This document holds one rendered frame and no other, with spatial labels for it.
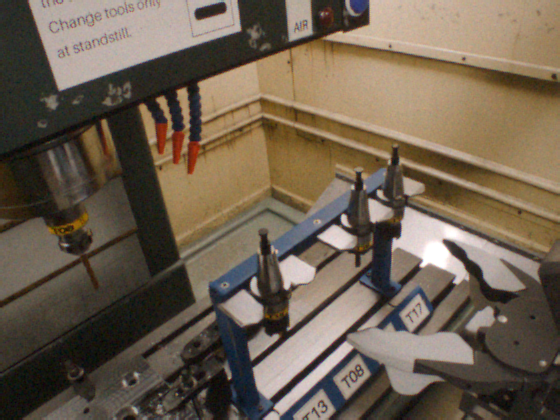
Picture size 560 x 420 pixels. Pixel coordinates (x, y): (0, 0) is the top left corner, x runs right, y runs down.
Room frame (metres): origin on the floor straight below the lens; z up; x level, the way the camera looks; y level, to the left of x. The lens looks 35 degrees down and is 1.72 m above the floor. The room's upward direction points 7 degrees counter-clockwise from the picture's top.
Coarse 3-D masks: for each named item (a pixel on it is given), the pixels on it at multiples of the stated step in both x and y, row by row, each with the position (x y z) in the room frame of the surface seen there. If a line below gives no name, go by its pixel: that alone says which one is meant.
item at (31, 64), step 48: (0, 0) 0.28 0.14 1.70; (240, 0) 0.39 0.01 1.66; (336, 0) 0.47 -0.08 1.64; (0, 48) 0.27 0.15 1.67; (192, 48) 0.36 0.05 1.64; (240, 48) 0.39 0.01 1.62; (288, 48) 0.43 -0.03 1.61; (0, 96) 0.27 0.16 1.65; (48, 96) 0.28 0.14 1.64; (96, 96) 0.30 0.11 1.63; (144, 96) 0.33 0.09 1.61; (0, 144) 0.26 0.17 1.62
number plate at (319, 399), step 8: (320, 392) 0.49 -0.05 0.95; (312, 400) 0.48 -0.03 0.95; (320, 400) 0.48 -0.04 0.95; (328, 400) 0.49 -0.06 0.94; (304, 408) 0.46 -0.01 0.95; (312, 408) 0.47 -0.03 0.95; (320, 408) 0.47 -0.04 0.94; (328, 408) 0.47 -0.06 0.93; (296, 416) 0.45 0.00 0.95; (304, 416) 0.45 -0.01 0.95; (312, 416) 0.46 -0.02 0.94; (320, 416) 0.46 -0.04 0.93; (328, 416) 0.46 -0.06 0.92
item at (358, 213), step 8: (352, 192) 0.66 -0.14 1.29; (360, 192) 0.65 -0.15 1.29; (352, 200) 0.65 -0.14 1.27; (360, 200) 0.65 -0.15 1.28; (352, 208) 0.65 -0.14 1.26; (360, 208) 0.65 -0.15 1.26; (368, 208) 0.65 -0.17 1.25; (352, 216) 0.65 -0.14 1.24; (360, 216) 0.64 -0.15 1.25; (368, 216) 0.65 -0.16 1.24; (352, 224) 0.65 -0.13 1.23; (360, 224) 0.64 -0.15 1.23
